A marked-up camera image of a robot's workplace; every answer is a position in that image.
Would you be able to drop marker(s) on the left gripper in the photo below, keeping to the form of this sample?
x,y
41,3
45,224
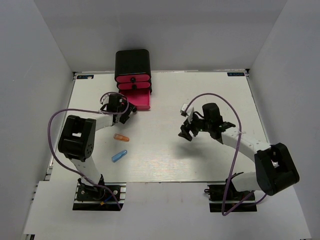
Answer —
x,y
125,117

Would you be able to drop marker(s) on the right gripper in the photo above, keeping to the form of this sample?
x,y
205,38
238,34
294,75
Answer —
x,y
189,126

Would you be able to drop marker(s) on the pink drawer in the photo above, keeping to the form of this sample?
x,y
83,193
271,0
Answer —
x,y
132,78
138,97
133,86

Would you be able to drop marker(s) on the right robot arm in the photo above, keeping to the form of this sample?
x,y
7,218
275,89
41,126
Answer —
x,y
274,167

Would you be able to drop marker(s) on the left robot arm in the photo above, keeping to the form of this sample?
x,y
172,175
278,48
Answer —
x,y
77,139

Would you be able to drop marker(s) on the black drawer cabinet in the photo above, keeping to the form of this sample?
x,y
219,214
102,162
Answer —
x,y
133,62

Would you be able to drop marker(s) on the left blue table sticker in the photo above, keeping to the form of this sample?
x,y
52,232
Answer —
x,y
85,77

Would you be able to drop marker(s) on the blue table sticker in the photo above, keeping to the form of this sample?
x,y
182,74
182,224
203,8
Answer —
x,y
236,74
85,77

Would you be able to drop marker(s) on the right blue table sticker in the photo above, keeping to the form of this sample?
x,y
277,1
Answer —
x,y
236,74

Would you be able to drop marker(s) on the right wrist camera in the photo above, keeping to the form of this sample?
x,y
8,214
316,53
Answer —
x,y
187,111

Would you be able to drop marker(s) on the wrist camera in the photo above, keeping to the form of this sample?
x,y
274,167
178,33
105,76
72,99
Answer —
x,y
103,99
187,111

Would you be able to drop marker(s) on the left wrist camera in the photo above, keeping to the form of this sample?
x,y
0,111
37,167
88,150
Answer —
x,y
103,99

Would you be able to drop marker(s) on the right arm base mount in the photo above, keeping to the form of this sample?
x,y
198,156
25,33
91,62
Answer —
x,y
215,194

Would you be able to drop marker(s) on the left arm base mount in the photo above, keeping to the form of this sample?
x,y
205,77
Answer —
x,y
89,199

